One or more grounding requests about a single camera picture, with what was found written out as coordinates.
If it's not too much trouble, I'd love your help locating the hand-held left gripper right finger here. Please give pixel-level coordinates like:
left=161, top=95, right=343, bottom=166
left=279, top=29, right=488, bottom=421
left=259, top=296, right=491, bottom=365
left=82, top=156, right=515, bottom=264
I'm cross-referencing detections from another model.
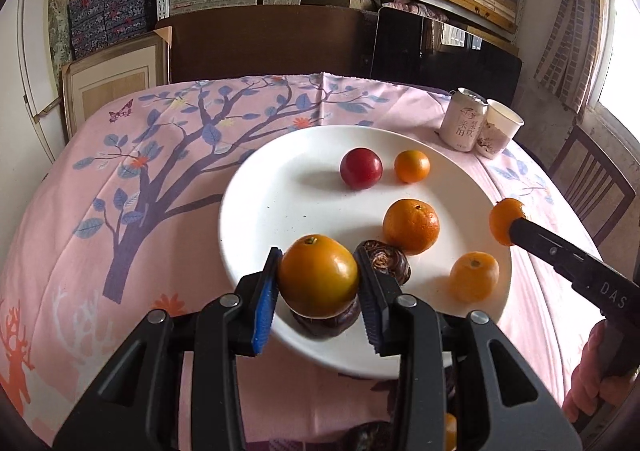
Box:
left=352, top=241, right=583, bottom=451

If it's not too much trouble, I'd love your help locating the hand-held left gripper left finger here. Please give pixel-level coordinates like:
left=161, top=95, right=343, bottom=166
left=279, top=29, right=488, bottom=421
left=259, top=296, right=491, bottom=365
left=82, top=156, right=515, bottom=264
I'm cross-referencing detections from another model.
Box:
left=52, top=246, right=286, bottom=451

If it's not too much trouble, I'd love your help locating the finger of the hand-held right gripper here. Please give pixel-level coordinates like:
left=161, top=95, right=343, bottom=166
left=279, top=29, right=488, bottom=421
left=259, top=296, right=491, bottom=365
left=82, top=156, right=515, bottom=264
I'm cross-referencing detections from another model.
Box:
left=509, top=217, right=605, bottom=288

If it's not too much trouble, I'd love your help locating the small mandarin orange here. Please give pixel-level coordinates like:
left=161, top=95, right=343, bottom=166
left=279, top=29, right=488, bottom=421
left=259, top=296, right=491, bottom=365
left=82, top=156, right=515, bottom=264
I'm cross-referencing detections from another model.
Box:
left=489, top=198, right=529, bottom=247

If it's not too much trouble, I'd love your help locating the large greenish orange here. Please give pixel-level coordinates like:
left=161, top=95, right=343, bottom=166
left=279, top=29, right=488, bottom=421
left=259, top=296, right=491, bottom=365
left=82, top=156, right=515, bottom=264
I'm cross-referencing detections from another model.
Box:
left=277, top=234, right=361, bottom=318

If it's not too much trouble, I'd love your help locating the white round plate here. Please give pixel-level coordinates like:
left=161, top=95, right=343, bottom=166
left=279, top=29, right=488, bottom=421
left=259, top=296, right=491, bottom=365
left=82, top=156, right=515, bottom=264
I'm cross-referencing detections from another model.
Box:
left=218, top=125, right=513, bottom=380

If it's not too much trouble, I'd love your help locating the person's right hand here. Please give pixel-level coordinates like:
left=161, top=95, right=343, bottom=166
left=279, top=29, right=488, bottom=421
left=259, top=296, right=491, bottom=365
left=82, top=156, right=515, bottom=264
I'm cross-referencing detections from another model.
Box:
left=561, top=318, right=640, bottom=433

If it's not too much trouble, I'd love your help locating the dark brown water chestnut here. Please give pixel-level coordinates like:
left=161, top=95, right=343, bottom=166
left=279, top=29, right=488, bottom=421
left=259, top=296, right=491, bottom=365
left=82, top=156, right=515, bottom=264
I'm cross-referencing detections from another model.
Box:
left=291, top=297, right=362, bottom=338
left=357, top=240, right=412, bottom=288

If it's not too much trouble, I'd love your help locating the dark wooden chair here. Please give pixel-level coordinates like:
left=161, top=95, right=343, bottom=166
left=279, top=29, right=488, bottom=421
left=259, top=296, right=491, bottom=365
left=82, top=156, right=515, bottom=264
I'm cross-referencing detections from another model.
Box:
left=549, top=124, right=637, bottom=248

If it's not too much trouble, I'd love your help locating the oval yellow orange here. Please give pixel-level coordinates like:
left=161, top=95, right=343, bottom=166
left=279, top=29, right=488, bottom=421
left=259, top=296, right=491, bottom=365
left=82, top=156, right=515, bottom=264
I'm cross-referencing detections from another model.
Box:
left=449, top=251, right=500, bottom=304

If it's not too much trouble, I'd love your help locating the large mandarin orange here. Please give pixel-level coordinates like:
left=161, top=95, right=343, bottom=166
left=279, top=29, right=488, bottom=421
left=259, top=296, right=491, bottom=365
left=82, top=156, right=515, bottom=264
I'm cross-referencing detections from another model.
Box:
left=383, top=199, right=441, bottom=256

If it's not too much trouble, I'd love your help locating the white paper cup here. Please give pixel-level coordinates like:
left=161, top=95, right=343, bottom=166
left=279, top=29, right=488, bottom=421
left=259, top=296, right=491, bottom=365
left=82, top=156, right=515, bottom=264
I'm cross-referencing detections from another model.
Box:
left=475, top=99, right=524, bottom=160

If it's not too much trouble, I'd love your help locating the red plum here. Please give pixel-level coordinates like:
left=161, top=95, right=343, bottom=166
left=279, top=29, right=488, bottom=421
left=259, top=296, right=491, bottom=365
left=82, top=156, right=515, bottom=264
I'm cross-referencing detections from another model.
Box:
left=340, top=147, right=384, bottom=191

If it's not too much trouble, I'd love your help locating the white drink can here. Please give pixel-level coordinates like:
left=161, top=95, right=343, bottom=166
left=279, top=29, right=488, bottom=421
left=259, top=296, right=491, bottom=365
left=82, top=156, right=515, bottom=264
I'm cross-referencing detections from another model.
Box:
left=439, top=88, right=488, bottom=152

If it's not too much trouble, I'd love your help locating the small round orange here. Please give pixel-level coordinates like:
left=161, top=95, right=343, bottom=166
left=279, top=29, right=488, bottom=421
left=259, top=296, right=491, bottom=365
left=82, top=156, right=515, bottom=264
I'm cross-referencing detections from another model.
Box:
left=394, top=150, right=431, bottom=184

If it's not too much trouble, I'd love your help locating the orange fruit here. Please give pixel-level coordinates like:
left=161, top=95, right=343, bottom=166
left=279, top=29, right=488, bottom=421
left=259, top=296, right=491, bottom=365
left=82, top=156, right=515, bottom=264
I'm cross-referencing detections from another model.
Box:
left=444, top=412, right=459, bottom=451

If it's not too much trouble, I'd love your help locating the pink tree print tablecloth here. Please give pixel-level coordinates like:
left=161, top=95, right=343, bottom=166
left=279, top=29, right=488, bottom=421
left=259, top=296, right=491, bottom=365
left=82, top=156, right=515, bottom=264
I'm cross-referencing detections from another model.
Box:
left=0, top=72, right=603, bottom=451

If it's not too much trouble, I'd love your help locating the black panel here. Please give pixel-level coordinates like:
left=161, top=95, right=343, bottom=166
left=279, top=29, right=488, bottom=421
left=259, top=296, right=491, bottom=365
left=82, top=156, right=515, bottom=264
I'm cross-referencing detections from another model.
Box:
left=369, top=6, right=524, bottom=108

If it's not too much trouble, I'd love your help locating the brick pattern curtain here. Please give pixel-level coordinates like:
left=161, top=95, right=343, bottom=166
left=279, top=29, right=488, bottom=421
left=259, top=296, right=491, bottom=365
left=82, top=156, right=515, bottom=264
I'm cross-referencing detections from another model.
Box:
left=534, top=0, right=610, bottom=113

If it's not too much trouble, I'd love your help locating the framed picture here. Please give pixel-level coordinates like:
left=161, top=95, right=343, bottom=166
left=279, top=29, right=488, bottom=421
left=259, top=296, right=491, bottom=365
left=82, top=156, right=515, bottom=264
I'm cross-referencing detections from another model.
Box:
left=61, top=26, right=173, bottom=143

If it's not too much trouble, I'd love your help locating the stack of blue patterned boxes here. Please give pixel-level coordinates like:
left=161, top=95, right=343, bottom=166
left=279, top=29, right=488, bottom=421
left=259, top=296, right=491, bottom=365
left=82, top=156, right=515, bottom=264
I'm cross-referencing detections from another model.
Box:
left=67, top=0, right=159, bottom=60

